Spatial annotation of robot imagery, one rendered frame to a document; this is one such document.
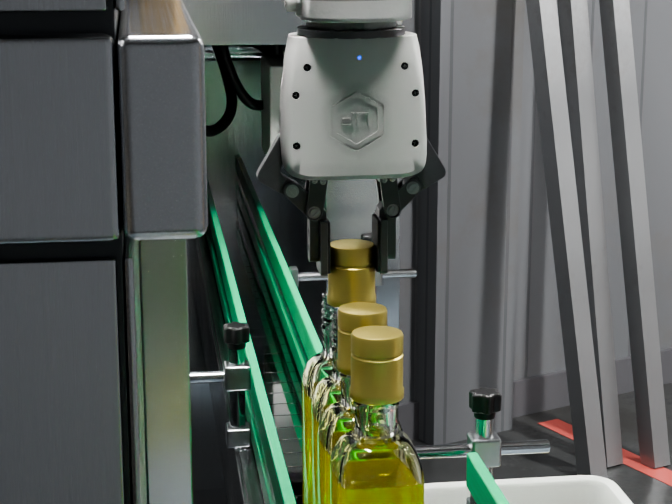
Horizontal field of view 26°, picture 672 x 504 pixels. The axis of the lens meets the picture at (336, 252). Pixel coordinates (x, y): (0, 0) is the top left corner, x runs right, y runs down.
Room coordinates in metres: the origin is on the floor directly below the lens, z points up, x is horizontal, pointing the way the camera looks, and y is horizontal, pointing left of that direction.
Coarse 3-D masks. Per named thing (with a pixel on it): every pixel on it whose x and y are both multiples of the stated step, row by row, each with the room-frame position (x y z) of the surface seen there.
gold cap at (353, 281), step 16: (336, 240) 1.03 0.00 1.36; (352, 240) 1.03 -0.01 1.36; (336, 256) 1.01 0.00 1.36; (352, 256) 1.00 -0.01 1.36; (368, 256) 1.01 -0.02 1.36; (336, 272) 1.01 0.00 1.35; (352, 272) 1.00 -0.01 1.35; (368, 272) 1.01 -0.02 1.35; (336, 288) 1.01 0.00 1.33; (352, 288) 1.00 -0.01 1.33; (368, 288) 1.01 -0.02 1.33; (336, 304) 1.00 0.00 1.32
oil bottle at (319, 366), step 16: (320, 352) 1.09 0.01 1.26; (304, 368) 1.09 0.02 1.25; (320, 368) 1.06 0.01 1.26; (304, 384) 1.07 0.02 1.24; (304, 400) 1.07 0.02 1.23; (304, 416) 1.07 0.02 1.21; (304, 432) 1.07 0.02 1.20; (304, 448) 1.08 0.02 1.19; (304, 464) 1.08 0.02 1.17; (304, 480) 1.08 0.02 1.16; (304, 496) 1.08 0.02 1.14
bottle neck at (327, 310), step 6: (324, 294) 1.07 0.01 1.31; (324, 300) 1.07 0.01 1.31; (324, 306) 1.07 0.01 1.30; (330, 306) 1.06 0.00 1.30; (324, 312) 1.07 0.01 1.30; (330, 312) 1.06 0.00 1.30; (324, 318) 1.07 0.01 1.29; (330, 318) 1.06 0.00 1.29; (324, 324) 1.07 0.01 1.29; (330, 324) 1.06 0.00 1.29; (324, 330) 1.07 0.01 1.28; (330, 330) 1.06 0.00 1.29; (324, 336) 1.07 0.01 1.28; (330, 336) 1.06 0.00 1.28; (324, 342) 1.07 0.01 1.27; (330, 342) 1.06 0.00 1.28; (324, 348) 1.07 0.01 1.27; (330, 348) 1.06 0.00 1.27; (324, 354) 1.07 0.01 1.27; (330, 354) 1.06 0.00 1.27
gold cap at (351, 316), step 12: (348, 312) 0.95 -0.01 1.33; (360, 312) 0.95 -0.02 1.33; (372, 312) 0.95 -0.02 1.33; (384, 312) 0.95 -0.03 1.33; (348, 324) 0.95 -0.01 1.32; (360, 324) 0.94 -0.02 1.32; (372, 324) 0.95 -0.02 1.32; (384, 324) 0.95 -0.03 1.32; (348, 336) 0.95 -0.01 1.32; (348, 348) 0.95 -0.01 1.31; (348, 360) 0.95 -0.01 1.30; (348, 372) 0.95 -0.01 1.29
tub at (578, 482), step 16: (496, 480) 1.43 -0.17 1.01; (512, 480) 1.43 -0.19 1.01; (528, 480) 1.43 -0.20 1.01; (544, 480) 1.44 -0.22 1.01; (560, 480) 1.44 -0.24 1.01; (576, 480) 1.44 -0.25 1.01; (592, 480) 1.44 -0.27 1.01; (608, 480) 1.43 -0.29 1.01; (432, 496) 1.42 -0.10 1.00; (448, 496) 1.42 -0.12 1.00; (464, 496) 1.42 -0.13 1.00; (512, 496) 1.43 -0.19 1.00; (528, 496) 1.43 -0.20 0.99; (544, 496) 1.43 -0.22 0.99; (560, 496) 1.43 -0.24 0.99; (576, 496) 1.44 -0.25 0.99; (592, 496) 1.44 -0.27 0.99; (608, 496) 1.41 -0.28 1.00; (624, 496) 1.39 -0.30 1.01
